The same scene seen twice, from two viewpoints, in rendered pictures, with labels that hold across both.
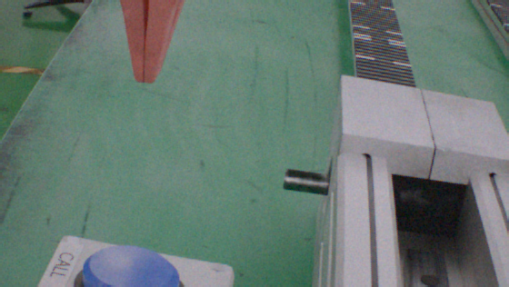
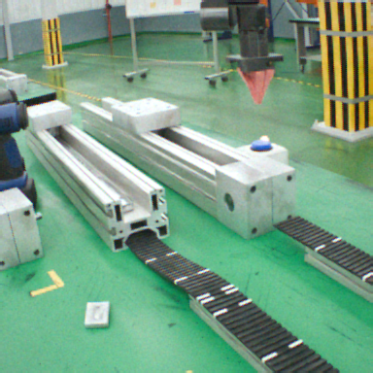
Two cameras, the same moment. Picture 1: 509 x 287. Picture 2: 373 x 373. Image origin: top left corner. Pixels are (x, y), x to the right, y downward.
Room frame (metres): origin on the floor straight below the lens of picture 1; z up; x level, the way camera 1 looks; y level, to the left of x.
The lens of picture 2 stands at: (1.09, -0.55, 1.16)
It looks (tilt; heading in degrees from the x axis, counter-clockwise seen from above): 21 degrees down; 153
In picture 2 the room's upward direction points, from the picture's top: 5 degrees counter-clockwise
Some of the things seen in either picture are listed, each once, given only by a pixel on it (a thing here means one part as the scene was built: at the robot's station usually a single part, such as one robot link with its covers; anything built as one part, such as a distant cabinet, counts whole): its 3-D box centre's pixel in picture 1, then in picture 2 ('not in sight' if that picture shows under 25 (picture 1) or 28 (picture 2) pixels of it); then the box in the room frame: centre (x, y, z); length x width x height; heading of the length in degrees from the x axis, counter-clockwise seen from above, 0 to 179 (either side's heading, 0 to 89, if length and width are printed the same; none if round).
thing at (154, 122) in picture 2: not in sight; (145, 119); (0.02, -0.08, 0.87); 0.16 x 0.11 x 0.07; 178
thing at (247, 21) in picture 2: not in sight; (249, 16); (0.30, 0.04, 1.11); 0.07 x 0.06 x 0.07; 41
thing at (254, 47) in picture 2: not in sight; (254, 47); (0.30, 0.04, 1.05); 0.10 x 0.07 x 0.07; 88
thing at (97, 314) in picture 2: not in sight; (97, 315); (0.57, -0.42, 0.78); 0.05 x 0.03 x 0.01; 155
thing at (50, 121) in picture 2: not in sight; (47, 119); (-0.24, -0.26, 0.87); 0.16 x 0.11 x 0.07; 178
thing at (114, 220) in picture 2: not in sight; (71, 158); (0.01, -0.27, 0.82); 0.80 x 0.10 x 0.09; 178
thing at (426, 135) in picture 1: (392, 189); (261, 193); (0.46, -0.08, 0.83); 0.12 x 0.09 x 0.10; 88
